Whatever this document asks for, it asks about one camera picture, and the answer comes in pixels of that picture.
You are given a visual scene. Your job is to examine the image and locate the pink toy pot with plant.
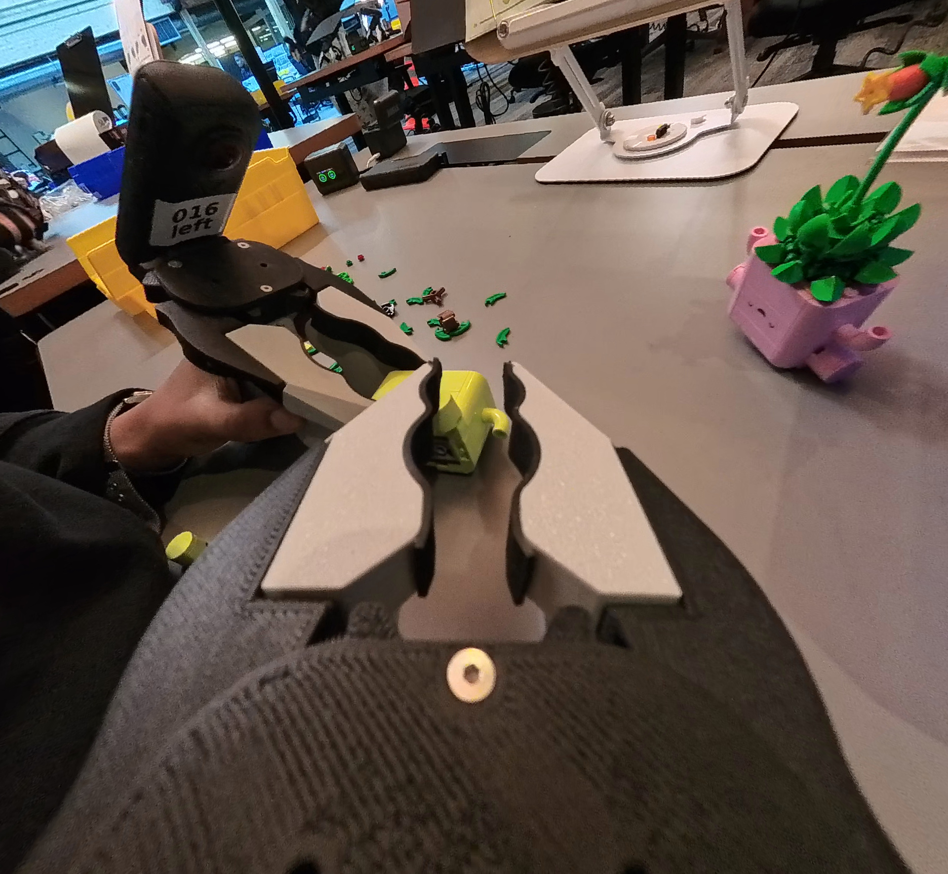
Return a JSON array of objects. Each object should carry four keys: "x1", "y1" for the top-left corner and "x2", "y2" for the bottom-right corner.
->
[{"x1": 726, "y1": 50, "x2": 948, "y2": 385}]

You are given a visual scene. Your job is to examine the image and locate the printed paper sheet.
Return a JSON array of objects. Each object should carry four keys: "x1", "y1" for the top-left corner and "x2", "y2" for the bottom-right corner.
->
[{"x1": 885, "y1": 115, "x2": 948, "y2": 164}]

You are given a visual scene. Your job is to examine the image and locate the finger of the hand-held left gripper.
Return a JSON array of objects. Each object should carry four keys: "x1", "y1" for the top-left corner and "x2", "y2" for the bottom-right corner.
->
[
  {"x1": 302, "y1": 287, "x2": 432, "y2": 373},
  {"x1": 226, "y1": 322, "x2": 416, "y2": 441}
]

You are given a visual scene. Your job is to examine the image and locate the scattered green toy leaves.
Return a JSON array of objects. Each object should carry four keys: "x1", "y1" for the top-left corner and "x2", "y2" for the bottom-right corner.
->
[{"x1": 324, "y1": 263, "x2": 514, "y2": 349}]

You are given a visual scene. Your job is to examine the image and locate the lime green toy pot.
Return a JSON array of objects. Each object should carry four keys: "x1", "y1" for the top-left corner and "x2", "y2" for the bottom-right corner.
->
[{"x1": 370, "y1": 369, "x2": 512, "y2": 477}]

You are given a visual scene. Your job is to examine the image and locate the person's left hand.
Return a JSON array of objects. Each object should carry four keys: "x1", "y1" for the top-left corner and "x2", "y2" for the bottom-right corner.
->
[{"x1": 111, "y1": 363, "x2": 305, "y2": 475}]

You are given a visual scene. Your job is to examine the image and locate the dark patterned cloth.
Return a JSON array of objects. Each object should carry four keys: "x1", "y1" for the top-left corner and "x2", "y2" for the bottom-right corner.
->
[{"x1": 0, "y1": 174, "x2": 49, "y2": 275}]

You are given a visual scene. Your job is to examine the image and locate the yellow plastic bin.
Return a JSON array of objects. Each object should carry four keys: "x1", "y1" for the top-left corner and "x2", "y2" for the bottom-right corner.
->
[{"x1": 67, "y1": 147, "x2": 321, "y2": 316}]

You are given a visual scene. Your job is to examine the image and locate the upright black device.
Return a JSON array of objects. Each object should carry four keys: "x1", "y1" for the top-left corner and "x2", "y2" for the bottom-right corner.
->
[{"x1": 368, "y1": 90, "x2": 408, "y2": 158}]

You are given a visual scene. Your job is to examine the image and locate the wooden desk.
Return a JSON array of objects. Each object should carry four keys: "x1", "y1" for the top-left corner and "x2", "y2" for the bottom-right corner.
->
[{"x1": 285, "y1": 40, "x2": 416, "y2": 101}]

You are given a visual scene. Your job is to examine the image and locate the blue plastic bin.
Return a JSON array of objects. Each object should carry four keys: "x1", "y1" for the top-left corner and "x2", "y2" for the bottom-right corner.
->
[{"x1": 68, "y1": 147, "x2": 127, "y2": 197}]

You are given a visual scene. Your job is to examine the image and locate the white paper roll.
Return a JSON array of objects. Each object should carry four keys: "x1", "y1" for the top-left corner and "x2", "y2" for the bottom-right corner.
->
[{"x1": 55, "y1": 111, "x2": 112, "y2": 164}]

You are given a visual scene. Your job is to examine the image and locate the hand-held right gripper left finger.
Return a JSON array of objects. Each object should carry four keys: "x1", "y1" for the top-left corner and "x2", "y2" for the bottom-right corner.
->
[{"x1": 261, "y1": 359, "x2": 445, "y2": 601}]

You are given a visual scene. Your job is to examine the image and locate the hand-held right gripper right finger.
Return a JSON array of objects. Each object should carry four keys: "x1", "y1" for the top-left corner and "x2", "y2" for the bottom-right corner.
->
[{"x1": 504, "y1": 361, "x2": 684, "y2": 604}]

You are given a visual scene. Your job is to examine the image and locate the flat black box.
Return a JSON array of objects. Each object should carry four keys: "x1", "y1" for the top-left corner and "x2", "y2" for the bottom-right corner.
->
[{"x1": 359, "y1": 150, "x2": 449, "y2": 191}]

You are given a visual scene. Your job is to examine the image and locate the black charger with green lights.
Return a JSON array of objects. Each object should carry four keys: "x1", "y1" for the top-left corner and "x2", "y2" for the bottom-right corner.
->
[{"x1": 304, "y1": 143, "x2": 361, "y2": 195}]

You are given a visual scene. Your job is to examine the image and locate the person's left forearm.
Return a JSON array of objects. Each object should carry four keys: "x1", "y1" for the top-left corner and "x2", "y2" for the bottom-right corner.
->
[{"x1": 0, "y1": 391, "x2": 175, "y2": 571}]

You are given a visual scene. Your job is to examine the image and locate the white book stand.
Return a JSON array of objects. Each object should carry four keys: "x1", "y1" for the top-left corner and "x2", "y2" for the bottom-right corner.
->
[{"x1": 465, "y1": 0, "x2": 897, "y2": 185}]

